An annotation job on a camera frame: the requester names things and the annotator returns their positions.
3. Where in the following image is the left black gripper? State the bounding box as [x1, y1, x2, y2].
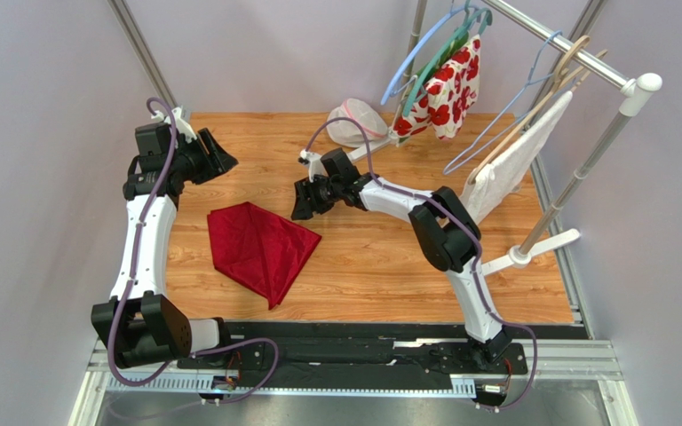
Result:
[169, 129, 238, 185]

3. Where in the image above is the white metal clothes rack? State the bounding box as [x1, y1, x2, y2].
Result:
[344, 0, 663, 279]

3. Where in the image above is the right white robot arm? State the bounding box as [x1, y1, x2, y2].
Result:
[291, 148, 512, 362]

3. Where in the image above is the red floral cloth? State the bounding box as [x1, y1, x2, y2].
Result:
[392, 35, 481, 140]

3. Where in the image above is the light blue hanger right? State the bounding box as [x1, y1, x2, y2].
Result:
[442, 29, 564, 176]

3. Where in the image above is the light blue hanger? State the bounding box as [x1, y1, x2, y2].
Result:
[379, 1, 478, 106]
[442, 29, 564, 176]

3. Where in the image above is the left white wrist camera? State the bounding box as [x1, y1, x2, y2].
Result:
[151, 106, 199, 143]

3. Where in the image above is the white mesh laundry bag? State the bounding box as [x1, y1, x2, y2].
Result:
[326, 98, 389, 148]

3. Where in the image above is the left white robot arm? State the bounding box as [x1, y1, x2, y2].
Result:
[91, 122, 238, 368]

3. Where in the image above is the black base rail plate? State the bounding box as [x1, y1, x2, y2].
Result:
[174, 321, 530, 391]

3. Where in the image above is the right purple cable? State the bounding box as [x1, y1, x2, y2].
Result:
[304, 116, 538, 413]

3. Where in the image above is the teal hanger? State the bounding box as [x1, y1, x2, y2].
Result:
[383, 1, 493, 117]

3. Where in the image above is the light blue hanger left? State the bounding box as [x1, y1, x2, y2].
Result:
[379, 1, 478, 106]

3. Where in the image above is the dark red cloth napkin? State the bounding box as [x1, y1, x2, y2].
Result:
[207, 202, 321, 310]

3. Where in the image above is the white towel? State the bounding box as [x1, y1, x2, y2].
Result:
[459, 91, 574, 224]

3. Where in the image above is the wooden hanger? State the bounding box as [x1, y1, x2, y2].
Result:
[466, 35, 591, 185]

